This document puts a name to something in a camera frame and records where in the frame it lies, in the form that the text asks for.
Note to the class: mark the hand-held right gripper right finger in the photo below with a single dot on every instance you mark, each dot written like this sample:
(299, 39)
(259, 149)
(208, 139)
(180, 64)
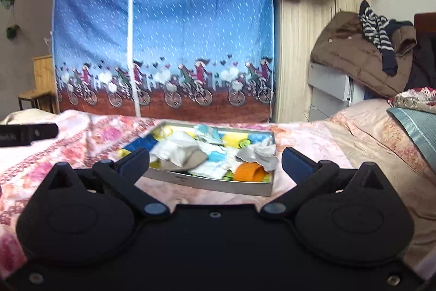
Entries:
(298, 165)

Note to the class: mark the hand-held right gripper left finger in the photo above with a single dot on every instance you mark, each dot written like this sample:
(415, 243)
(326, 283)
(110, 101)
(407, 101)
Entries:
(134, 165)

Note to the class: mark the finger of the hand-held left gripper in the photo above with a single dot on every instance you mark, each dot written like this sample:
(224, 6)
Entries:
(24, 133)

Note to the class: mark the grey cloth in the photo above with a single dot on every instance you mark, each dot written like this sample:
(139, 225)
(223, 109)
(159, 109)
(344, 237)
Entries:
(259, 154)

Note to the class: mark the white cotton cloth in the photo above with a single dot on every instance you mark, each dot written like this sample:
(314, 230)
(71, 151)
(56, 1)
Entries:
(177, 144)

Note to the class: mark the orange silicone cup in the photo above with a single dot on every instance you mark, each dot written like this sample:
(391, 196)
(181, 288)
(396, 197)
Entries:
(248, 172)

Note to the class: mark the grey tray with cartoon lining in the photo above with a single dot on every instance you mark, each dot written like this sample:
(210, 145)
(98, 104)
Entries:
(211, 185)

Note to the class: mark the blue and white cloth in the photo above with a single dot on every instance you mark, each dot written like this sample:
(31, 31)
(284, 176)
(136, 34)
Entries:
(214, 161)

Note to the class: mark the teal striped cloth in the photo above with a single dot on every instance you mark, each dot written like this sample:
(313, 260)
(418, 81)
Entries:
(209, 136)

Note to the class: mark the wooden chair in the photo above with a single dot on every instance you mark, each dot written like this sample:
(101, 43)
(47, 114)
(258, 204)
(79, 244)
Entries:
(42, 79)

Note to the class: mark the pink floral bed cover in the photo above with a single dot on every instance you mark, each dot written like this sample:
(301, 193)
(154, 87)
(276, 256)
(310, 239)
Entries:
(85, 134)

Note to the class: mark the beige floral quilt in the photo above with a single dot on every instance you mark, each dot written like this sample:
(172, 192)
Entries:
(374, 141)

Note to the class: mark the white storage boxes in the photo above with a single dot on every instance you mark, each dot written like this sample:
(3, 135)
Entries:
(327, 86)

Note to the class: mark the small hanging plant pot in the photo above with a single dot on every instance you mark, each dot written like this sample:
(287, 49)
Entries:
(13, 32)

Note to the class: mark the brown padded jacket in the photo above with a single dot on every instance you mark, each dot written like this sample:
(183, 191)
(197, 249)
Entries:
(347, 52)

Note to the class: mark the teal pillow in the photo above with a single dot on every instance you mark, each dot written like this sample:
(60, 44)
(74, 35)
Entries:
(419, 130)

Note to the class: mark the wooden wardrobe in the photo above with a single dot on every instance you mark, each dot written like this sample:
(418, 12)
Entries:
(303, 38)

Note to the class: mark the red floral pillow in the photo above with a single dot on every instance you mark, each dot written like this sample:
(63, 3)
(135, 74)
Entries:
(415, 99)

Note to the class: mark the navy white striped shirt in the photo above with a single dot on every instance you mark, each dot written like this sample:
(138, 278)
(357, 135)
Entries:
(378, 32)

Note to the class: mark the dark garment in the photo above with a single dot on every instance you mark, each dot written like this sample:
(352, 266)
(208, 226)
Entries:
(424, 62)

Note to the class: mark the blue printed fabric wardrobe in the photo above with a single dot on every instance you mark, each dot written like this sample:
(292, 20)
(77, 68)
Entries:
(187, 4)

